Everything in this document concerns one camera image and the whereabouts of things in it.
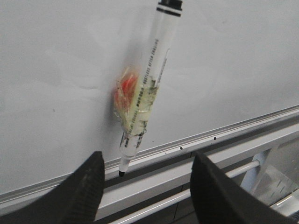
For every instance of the white metal stand frame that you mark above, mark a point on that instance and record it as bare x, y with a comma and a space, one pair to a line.
264, 161

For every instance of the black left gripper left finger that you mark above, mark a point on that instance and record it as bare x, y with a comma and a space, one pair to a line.
73, 201

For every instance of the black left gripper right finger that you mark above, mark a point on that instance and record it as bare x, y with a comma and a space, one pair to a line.
217, 199

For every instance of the white whiteboard with aluminium frame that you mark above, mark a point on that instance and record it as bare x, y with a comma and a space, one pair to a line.
233, 65

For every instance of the white marker with red magnet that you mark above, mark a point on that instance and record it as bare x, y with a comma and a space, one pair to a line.
136, 89

